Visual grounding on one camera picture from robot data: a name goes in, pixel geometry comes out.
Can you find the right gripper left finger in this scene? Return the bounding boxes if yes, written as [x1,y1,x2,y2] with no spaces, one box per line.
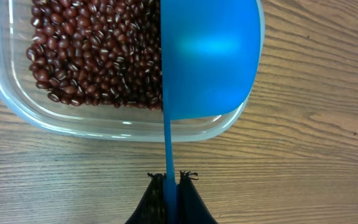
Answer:
[126,173,167,224]

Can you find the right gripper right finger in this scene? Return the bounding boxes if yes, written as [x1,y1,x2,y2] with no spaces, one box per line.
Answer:
[177,171,218,224]

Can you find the blue plastic scoop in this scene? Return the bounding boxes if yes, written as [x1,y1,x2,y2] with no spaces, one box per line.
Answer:
[160,0,265,223]

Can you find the red beans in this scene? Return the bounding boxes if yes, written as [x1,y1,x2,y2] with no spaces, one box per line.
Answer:
[25,0,163,110]

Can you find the clear plastic container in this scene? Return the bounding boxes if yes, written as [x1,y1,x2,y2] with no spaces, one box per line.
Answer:
[0,1,250,142]

